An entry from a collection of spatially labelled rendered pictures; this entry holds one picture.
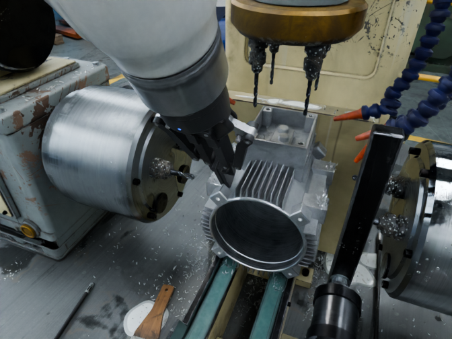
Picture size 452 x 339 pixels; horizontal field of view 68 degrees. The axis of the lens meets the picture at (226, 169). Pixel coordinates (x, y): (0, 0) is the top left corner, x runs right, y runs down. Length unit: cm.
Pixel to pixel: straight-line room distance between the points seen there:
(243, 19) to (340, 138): 29
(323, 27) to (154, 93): 23
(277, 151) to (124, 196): 26
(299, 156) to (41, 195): 50
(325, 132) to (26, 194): 59
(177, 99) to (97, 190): 36
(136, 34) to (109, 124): 38
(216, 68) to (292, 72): 45
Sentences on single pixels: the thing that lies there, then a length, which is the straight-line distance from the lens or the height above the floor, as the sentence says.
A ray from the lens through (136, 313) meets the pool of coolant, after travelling 73.
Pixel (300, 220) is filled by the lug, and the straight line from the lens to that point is 49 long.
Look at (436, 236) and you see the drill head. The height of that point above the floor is 111.
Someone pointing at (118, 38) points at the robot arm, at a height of 136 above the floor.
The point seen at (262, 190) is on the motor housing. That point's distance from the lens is 49.
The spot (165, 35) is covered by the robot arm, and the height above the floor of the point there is 136.
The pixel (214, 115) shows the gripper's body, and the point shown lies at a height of 126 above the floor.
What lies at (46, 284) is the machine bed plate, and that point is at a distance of 84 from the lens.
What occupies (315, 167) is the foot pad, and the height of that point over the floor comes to 107.
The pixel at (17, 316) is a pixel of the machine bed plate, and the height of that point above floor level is 80.
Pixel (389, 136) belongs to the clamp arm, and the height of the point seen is 125.
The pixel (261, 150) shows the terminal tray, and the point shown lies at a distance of 53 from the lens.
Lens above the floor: 141
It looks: 36 degrees down
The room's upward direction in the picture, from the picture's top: straight up
